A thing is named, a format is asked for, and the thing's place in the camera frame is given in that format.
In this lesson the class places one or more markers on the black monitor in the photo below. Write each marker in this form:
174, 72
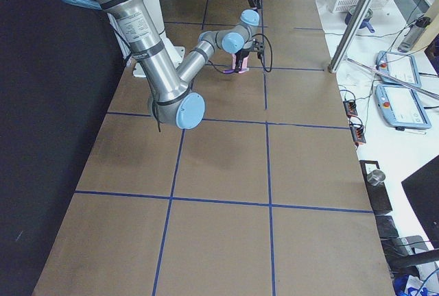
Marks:
421, 190

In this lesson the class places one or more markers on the pink mesh pen holder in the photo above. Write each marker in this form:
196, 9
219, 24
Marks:
234, 61

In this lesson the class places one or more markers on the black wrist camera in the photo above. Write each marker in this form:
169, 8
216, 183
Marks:
259, 48

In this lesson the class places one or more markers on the lower blue teach pendant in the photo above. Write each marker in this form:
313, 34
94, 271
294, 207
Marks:
400, 107

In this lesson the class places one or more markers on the blue teach pendant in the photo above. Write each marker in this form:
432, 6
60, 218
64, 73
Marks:
400, 66
400, 107

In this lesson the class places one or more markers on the upper blue teach pendant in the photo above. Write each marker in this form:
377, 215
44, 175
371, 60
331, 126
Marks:
400, 66

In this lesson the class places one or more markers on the aluminium frame post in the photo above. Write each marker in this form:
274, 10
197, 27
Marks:
349, 34

